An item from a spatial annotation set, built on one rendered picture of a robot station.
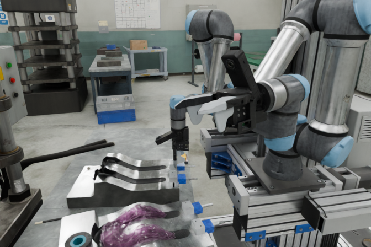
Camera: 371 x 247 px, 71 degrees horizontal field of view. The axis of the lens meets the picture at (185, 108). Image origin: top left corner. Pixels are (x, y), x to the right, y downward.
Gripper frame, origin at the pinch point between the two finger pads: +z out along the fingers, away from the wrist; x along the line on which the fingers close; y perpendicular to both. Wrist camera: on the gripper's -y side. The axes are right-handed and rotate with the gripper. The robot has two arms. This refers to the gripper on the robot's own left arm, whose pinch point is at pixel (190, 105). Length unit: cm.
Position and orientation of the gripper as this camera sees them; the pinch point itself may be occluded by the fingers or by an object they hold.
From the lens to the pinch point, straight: 47.3
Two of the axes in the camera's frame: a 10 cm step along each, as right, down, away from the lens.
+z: -8.0, 2.0, -5.6
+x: -5.9, -1.3, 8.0
